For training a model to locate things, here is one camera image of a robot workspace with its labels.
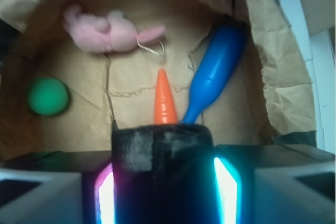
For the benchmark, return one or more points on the green textured ball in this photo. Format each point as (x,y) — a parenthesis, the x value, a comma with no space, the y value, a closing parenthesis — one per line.
(47,96)

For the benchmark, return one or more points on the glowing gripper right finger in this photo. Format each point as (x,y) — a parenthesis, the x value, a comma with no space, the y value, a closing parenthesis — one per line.
(275,184)

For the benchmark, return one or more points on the brown paper bag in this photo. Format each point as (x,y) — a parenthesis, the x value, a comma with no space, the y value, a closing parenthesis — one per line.
(268,95)

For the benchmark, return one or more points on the blue plastic bottle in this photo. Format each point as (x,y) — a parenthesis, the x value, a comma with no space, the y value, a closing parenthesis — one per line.
(217,65)

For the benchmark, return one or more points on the white plastic bin lid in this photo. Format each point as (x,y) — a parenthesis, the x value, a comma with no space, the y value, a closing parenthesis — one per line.
(318,54)

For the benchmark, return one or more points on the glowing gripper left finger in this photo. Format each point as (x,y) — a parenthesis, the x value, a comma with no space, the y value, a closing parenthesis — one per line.
(51,187)

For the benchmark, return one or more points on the orange plastic carrot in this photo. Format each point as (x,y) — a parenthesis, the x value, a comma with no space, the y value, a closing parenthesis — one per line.
(164,106)

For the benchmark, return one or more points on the pink plush bunny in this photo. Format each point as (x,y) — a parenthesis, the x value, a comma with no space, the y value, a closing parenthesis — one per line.
(105,34)

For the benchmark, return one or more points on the black taped box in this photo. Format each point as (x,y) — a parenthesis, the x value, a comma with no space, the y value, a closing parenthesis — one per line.
(164,174)

